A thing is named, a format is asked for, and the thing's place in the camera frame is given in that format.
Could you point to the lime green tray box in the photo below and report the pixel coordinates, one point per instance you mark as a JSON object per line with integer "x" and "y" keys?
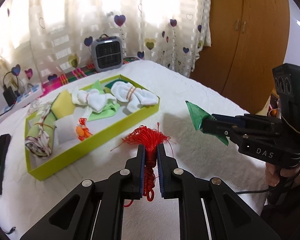
{"x": 65, "y": 158}

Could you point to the white sock bundle brown band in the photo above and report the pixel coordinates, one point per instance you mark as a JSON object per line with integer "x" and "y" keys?
{"x": 90, "y": 100}

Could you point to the person's right hand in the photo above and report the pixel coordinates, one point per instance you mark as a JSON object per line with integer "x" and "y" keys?
{"x": 272, "y": 176}

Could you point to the black power adapter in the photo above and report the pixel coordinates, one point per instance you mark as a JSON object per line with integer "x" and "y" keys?
{"x": 9, "y": 96}

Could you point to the heart print curtain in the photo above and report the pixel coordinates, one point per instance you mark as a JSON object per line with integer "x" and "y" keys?
{"x": 65, "y": 17}

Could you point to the light green cloth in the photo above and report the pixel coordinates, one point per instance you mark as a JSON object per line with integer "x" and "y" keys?
{"x": 102, "y": 113}

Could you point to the plaid blanket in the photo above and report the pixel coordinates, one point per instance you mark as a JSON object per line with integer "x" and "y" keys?
{"x": 72, "y": 76}

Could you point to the white power strip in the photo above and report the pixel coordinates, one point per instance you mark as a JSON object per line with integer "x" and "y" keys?
{"x": 27, "y": 95}

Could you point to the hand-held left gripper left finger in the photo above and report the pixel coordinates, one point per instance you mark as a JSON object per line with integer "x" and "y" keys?
{"x": 141, "y": 165}

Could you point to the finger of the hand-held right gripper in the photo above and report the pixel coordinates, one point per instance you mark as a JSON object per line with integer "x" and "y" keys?
{"x": 220, "y": 130}
{"x": 230, "y": 120}

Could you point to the white sock bundle orange band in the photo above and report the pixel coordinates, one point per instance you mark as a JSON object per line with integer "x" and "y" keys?
{"x": 132, "y": 96}

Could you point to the orange ribbon bow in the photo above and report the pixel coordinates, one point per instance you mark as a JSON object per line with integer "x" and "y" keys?
{"x": 82, "y": 131}

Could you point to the floral green cloth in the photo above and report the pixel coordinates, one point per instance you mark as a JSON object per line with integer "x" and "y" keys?
{"x": 40, "y": 135}

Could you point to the person's right forearm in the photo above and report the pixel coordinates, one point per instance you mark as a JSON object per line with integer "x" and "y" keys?
{"x": 285, "y": 212}

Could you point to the grey fan heater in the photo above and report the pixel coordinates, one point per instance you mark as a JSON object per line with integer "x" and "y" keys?
{"x": 107, "y": 53}

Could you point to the wooden wardrobe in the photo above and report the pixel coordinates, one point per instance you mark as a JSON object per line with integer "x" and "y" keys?
{"x": 240, "y": 42}

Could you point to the green plastic packet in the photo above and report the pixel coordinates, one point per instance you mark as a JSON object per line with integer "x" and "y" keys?
{"x": 197, "y": 116}

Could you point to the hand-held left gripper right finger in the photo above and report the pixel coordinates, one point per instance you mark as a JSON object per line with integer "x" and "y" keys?
{"x": 160, "y": 165}

